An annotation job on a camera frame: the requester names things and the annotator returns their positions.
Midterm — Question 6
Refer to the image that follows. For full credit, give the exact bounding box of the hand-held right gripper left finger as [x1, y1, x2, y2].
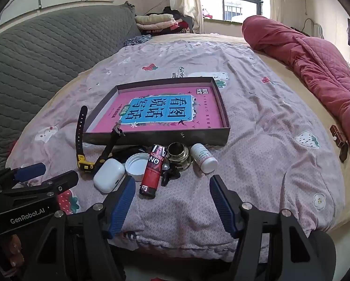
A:
[23, 176, 137, 281]

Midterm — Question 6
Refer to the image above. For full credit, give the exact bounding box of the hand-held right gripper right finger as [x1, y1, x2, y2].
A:
[209, 175, 317, 281]

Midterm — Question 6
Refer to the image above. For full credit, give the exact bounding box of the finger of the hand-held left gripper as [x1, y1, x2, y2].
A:
[0, 162, 46, 188]
[0, 170, 79, 196]

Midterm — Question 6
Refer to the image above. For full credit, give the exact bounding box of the black and yellow digital watch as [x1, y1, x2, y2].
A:
[75, 105, 125, 174]

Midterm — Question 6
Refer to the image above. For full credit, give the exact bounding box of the white earbuds case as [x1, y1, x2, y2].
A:
[93, 159, 125, 194]

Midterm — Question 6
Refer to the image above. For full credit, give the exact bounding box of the red lighter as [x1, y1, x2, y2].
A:
[139, 144, 167, 199]

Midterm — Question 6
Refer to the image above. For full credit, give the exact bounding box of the white pill bottle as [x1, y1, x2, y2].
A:
[190, 143, 218, 174]

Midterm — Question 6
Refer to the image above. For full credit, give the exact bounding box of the glass jar with gold rim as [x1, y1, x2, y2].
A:
[166, 142, 192, 172]

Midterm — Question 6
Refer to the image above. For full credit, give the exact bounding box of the shallow brown cardboard box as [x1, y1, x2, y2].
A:
[83, 77, 232, 147]

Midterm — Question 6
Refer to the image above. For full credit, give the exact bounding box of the person's left hand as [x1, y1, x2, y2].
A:
[5, 234, 25, 270]

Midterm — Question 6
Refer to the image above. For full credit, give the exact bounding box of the white ribbed bottle cap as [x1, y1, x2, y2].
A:
[124, 153, 152, 182]

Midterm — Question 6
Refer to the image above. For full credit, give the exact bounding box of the small black clip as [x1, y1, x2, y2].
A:
[161, 164, 181, 187]

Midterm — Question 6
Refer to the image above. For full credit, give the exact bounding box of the pink printed bed sheet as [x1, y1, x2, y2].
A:
[5, 37, 347, 262]

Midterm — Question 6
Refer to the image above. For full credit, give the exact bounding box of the pink and blue book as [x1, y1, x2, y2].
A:
[91, 86, 225, 133]

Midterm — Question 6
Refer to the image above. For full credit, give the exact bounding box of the gray quilted headboard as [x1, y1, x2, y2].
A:
[0, 2, 142, 179]

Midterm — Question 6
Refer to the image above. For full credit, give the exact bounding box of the dark patterned cloth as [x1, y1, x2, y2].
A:
[124, 34, 152, 47]

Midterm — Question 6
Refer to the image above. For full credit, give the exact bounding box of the red quilted blanket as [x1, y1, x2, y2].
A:
[241, 15, 350, 150]

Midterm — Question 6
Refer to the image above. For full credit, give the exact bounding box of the pink folded blanket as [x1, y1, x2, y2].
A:
[137, 19, 183, 31]

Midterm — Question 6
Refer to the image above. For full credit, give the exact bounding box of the cream folded blanket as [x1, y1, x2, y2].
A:
[135, 15, 175, 25]

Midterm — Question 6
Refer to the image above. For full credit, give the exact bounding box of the pile of dark clothes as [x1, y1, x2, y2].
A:
[144, 6, 194, 35]

